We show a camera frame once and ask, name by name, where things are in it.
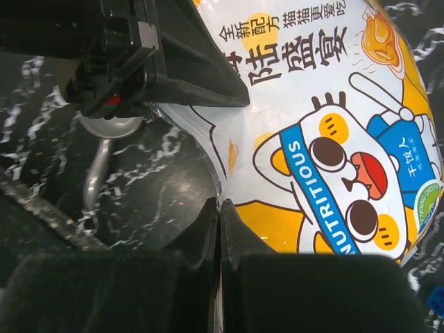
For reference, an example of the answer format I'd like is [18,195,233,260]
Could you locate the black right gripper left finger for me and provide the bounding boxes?
[1,198,217,332]

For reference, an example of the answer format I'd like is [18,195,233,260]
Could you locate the pet food bag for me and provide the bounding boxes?
[160,1,443,264]

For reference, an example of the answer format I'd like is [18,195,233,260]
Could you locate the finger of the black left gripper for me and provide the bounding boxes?
[145,1,250,106]

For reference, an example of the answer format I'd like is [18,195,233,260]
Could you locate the metal food scoop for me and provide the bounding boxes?
[80,116,143,211]

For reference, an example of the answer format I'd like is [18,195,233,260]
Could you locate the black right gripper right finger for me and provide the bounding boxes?
[220,200,426,332]

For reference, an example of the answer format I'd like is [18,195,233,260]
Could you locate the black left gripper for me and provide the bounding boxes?
[1,1,160,119]

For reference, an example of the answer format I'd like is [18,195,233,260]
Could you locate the blue white toy block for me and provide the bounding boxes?
[427,286,444,317]

